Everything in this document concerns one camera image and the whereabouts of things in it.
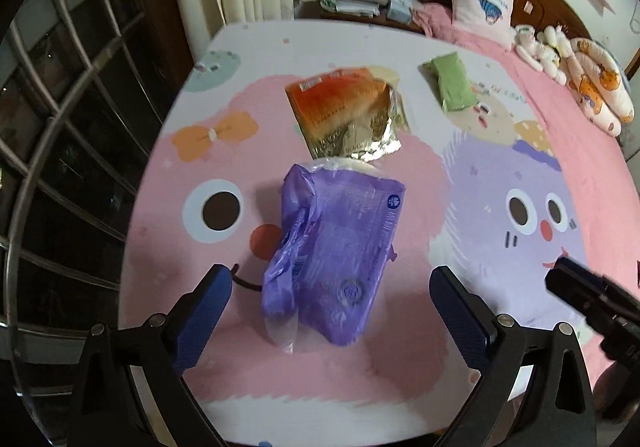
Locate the purple plastic packet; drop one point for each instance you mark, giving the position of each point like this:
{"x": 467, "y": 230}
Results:
{"x": 340, "y": 237}

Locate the light blue box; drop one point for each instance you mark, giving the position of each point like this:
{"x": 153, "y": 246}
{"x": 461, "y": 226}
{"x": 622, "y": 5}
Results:
{"x": 404, "y": 9}

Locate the orange foil packet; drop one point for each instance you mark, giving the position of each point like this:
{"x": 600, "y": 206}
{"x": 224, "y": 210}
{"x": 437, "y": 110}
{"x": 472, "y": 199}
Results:
{"x": 335, "y": 97}

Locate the metal window grille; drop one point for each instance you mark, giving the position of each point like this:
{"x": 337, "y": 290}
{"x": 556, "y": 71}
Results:
{"x": 60, "y": 152}

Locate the white cartoon pillow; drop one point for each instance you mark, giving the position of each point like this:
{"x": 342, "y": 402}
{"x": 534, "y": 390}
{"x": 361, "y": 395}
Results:
{"x": 482, "y": 2}

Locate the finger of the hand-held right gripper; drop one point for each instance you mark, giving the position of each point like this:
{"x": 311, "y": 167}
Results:
{"x": 575, "y": 284}

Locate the white and yellow plush toy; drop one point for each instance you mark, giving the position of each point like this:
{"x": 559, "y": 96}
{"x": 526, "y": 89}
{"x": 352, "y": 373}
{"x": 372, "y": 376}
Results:
{"x": 555, "y": 54}

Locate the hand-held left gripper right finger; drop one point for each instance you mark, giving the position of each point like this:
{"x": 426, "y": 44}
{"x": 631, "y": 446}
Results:
{"x": 460, "y": 322}

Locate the light green packet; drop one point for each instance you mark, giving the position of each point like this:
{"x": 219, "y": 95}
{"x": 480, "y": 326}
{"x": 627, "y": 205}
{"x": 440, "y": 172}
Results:
{"x": 452, "y": 84}

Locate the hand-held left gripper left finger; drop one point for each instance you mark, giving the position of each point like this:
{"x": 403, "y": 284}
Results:
{"x": 200, "y": 322}

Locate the pink bed blanket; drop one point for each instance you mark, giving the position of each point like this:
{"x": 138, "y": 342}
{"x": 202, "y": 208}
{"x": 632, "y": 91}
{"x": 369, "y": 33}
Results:
{"x": 595, "y": 167}

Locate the rolled quilt with orange print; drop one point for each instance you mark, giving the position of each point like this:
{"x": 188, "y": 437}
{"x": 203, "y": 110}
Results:
{"x": 600, "y": 87}

